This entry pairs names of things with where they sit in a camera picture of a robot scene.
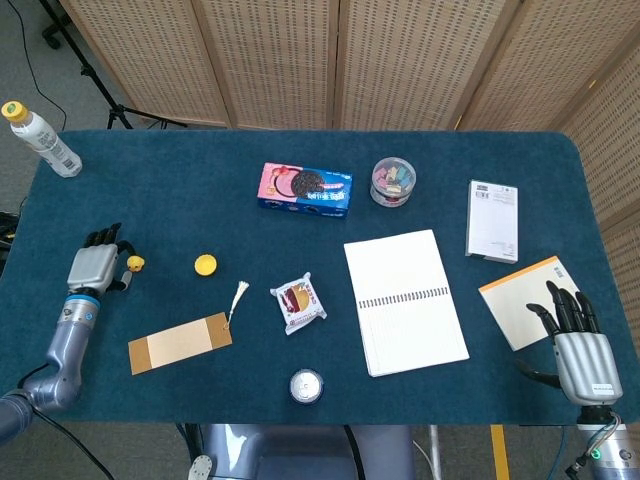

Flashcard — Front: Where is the white rectangular box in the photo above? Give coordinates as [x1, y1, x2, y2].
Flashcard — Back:
[465, 179, 520, 264]

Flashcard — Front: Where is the clear tub of clips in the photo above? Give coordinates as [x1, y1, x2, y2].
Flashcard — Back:
[369, 156, 418, 207]

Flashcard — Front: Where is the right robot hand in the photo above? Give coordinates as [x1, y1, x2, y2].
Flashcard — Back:
[515, 280, 624, 405]

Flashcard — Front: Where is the silver can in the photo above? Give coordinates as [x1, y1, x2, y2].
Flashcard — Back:
[288, 368, 325, 406]

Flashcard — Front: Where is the black cable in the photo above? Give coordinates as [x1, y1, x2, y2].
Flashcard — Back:
[10, 0, 69, 132]

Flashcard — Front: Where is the black tripod stand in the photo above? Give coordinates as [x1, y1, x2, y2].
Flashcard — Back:
[38, 0, 189, 130]

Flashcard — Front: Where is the yellow-edged notepad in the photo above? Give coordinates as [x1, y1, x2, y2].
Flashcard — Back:
[478, 255, 581, 352]

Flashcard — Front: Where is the blue table cloth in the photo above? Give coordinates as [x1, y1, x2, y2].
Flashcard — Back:
[0, 129, 626, 426]

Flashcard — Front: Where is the open spiral notebook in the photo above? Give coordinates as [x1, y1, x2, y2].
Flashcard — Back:
[343, 229, 471, 378]

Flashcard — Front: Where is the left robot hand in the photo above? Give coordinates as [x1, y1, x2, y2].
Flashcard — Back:
[66, 222, 136, 296]

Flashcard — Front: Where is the blue pink cookie box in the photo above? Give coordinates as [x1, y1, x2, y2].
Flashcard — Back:
[256, 161, 353, 220]

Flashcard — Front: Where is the brown bookmark with tassel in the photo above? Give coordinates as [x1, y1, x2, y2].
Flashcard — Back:
[127, 281, 251, 376]

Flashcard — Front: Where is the wicker folding screen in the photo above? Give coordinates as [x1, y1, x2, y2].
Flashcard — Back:
[58, 0, 640, 361]

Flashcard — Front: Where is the white plastic bottle yellow cap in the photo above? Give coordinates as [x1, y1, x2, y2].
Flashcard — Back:
[0, 100, 83, 178]

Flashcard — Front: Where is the snack packet red white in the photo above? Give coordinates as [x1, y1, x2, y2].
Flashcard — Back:
[269, 271, 329, 336]

